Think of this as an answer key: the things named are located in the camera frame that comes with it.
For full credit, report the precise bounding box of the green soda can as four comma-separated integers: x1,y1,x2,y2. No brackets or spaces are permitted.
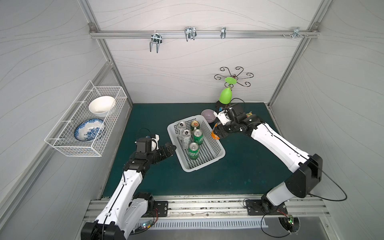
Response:
188,143,199,160
193,129,204,146

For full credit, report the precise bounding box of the green gold beer can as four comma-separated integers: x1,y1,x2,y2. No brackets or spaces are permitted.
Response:
190,120,200,132

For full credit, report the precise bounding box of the dark oval stand base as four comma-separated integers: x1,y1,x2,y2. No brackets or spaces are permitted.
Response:
215,101,230,113

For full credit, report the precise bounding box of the blue patterned plate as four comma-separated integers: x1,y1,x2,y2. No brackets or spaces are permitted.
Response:
74,118,105,142

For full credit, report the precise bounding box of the black scrolled metal rack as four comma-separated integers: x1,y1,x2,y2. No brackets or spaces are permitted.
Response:
214,66,255,89

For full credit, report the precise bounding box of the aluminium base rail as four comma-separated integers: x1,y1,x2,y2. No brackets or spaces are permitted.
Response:
82,194,331,223

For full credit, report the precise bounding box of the white Monster energy can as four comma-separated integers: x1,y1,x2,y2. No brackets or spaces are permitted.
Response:
177,121,187,135

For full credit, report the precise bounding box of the single metal hook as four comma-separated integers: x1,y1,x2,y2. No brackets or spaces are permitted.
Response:
221,27,227,39

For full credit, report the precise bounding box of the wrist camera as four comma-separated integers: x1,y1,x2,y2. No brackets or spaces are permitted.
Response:
136,135,160,153
215,104,245,126

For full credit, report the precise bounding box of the white ceramic bowl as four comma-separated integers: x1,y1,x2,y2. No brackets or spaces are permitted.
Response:
88,96,116,118

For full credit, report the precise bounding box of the white wire wall basket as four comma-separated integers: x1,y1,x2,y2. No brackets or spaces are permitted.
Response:
45,81,127,157

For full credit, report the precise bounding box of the double metal hook left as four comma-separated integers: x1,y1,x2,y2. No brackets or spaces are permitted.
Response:
150,32,163,53

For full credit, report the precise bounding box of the aluminium wall rail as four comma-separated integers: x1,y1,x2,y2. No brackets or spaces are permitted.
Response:
88,23,321,40

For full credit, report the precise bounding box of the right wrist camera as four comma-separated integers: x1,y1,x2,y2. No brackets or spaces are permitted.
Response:
215,104,245,126

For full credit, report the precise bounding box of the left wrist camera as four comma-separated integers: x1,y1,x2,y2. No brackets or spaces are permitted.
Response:
136,135,160,153

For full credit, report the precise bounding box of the green plastic goblet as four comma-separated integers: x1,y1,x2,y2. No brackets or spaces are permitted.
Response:
219,77,237,105

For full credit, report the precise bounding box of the pink ceramic cup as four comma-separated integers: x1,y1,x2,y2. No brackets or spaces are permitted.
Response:
201,109,216,124

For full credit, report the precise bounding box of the orange Fanta can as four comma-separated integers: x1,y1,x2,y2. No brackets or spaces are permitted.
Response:
211,125,220,140

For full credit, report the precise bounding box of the double metal hook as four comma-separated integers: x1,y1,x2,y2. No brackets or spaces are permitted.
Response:
150,32,163,53
184,27,197,42

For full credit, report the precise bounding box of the metal hook right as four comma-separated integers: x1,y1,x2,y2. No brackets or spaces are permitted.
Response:
282,28,309,40

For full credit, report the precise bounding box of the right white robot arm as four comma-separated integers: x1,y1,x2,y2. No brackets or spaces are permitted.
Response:
211,114,323,213

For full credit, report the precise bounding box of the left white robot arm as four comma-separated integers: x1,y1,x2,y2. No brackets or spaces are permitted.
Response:
81,138,177,240

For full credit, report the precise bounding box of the double metal hook middle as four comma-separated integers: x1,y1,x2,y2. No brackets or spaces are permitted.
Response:
184,27,197,42

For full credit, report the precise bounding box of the white perforated plastic basket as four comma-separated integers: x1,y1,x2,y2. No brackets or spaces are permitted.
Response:
167,115,226,173

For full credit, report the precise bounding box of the white Monster can label side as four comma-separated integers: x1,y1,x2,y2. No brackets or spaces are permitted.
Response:
182,129,192,150

